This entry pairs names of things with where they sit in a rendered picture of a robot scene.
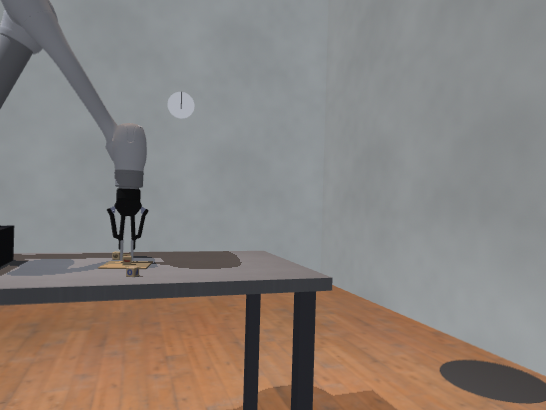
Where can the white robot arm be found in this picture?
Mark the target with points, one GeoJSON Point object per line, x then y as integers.
{"type": "Point", "coordinates": [42, 31]}

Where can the peach flat mat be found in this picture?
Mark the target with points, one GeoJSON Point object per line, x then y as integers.
{"type": "Point", "coordinates": [119, 265]}

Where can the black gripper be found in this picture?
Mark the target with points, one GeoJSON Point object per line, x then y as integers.
{"type": "Point", "coordinates": [127, 208]}

